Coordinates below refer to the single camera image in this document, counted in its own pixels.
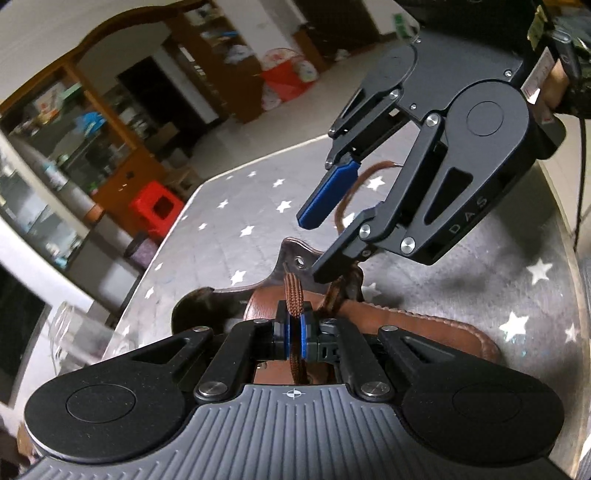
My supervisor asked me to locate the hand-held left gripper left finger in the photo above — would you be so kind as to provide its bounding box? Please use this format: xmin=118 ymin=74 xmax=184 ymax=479
xmin=131 ymin=300 xmax=300 ymax=402

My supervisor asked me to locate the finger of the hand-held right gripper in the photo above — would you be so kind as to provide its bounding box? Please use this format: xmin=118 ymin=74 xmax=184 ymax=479
xmin=311 ymin=113 xmax=520 ymax=284
xmin=297 ymin=83 xmax=408 ymax=230

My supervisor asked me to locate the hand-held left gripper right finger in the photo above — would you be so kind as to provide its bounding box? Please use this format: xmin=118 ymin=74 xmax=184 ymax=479
xmin=299 ymin=311 xmax=462 ymax=402

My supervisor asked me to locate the brown shoelace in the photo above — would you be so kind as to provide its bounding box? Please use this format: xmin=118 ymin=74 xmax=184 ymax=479
xmin=281 ymin=161 xmax=408 ymax=386

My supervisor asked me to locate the brown leather shoe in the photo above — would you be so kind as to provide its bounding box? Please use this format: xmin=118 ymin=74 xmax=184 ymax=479
xmin=172 ymin=237 xmax=502 ymax=386

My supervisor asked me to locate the grey star-print tablecloth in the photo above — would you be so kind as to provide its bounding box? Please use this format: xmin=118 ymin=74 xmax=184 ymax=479
xmin=99 ymin=134 xmax=591 ymax=480

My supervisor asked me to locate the red plastic basket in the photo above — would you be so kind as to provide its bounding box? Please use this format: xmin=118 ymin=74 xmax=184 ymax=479
xmin=257 ymin=47 xmax=320 ymax=103

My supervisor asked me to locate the wooden shelf unit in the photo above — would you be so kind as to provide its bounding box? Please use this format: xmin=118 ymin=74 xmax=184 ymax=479
xmin=164 ymin=0 xmax=266 ymax=124

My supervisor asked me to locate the small wooden stool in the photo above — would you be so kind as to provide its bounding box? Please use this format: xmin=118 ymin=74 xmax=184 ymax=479
xmin=161 ymin=166 xmax=205 ymax=202

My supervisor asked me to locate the purple stool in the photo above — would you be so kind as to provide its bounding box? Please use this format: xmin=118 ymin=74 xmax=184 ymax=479
xmin=122 ymin=231 xmax=161 ymax=274

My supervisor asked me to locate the red plastic stool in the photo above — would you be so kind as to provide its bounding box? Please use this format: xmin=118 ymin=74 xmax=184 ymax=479
xmin=128 ymin=181 xmax=186 ymax=244

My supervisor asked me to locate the wooden glass-door cabinet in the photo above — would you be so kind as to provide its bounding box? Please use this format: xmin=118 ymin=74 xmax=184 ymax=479
xmin=0 ymin=60 xmax=168 ymax=223

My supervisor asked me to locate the clear glass cup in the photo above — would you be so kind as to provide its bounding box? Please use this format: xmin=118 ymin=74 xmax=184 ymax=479
xmin=45 ymin=300 xmax=117 ymax=376

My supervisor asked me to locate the dark monitor screen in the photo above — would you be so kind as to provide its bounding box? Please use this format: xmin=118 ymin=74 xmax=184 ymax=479
xmin=0 ymin=265 xmax=52 ymax=410

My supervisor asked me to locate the black cable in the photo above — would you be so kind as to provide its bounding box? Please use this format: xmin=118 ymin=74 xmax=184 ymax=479
xmin=570 ymin=111 xmax=591 ymax=251

